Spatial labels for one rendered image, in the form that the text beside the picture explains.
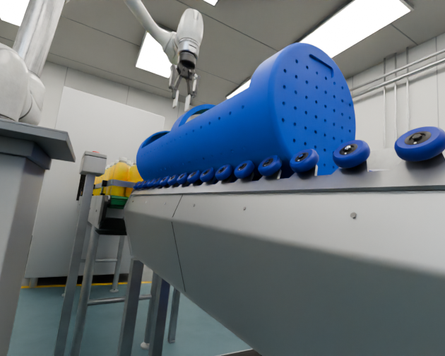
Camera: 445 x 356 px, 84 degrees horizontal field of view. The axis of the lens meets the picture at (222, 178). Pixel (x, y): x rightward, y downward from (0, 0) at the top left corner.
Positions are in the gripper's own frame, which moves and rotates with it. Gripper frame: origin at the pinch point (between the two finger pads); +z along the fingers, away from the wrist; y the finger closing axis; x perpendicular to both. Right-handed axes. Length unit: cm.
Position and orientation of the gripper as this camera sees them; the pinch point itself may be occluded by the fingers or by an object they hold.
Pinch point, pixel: (181, 102)
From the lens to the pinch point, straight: 108.0
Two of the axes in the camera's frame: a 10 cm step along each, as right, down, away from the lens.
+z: -1.0, 9.8, -1.4
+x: -5.6, 0.6, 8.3
